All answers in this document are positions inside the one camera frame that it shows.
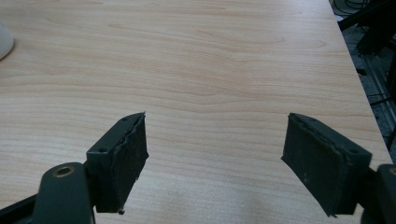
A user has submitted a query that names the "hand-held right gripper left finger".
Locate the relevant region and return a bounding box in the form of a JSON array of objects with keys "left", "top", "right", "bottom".
[{"left": 86, "top": 111, "right": 149, "bottom": 216}]

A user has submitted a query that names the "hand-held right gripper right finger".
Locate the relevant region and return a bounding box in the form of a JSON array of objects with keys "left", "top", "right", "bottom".
[{"left": 280, "top": 112, "right": 373, "bottom": 217}]

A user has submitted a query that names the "black metal stand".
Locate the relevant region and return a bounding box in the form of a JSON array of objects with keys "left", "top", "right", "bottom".
[{"left": 337, "top": 0, "right": 396, "bottom": 56}]

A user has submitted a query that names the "white rounded object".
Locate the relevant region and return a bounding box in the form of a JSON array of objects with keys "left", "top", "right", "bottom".
[{"left": 0, "top": 21, "right": 16, "bottom": 62}]

